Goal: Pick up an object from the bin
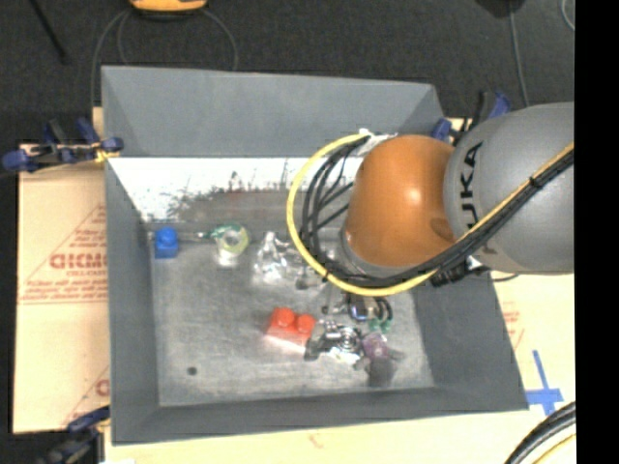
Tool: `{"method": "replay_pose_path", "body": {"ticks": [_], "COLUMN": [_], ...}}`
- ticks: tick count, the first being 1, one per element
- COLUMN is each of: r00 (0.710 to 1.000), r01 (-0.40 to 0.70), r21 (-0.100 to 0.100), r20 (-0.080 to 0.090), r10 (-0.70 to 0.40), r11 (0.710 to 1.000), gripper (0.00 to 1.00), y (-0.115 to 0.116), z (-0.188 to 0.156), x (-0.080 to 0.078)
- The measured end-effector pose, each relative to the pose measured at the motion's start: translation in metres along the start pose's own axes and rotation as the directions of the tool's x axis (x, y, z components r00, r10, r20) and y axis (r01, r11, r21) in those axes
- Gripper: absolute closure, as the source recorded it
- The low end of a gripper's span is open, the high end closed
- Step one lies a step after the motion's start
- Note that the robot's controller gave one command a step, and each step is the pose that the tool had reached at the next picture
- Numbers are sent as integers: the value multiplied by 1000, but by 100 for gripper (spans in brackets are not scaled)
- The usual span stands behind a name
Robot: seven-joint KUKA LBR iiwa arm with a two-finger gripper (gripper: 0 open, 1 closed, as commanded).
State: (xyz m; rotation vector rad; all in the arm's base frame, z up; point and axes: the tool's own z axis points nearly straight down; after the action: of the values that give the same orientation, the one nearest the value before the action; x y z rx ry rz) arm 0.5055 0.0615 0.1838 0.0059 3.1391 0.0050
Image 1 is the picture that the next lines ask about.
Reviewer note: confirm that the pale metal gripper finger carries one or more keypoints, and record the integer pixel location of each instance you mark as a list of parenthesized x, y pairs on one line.
[(338, 331), (338, 350)]

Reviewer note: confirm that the purple small toy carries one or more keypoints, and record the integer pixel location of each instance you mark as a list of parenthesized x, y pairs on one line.
[(375, 346)]

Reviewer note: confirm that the red toy block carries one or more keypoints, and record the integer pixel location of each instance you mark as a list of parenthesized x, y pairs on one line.
[(289, 326)]

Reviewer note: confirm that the clear glass thing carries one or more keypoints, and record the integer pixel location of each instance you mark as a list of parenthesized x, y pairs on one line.
[(274, 259)]

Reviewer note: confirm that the grey metal bin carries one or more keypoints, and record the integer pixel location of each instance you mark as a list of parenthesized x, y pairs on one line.
[(217, 356)]

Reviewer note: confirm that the blue toy block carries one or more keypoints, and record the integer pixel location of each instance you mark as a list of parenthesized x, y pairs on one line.
[(166, 243)]

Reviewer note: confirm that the brown cardboard board red print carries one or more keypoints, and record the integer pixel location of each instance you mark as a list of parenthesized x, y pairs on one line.
[(58, 356)]

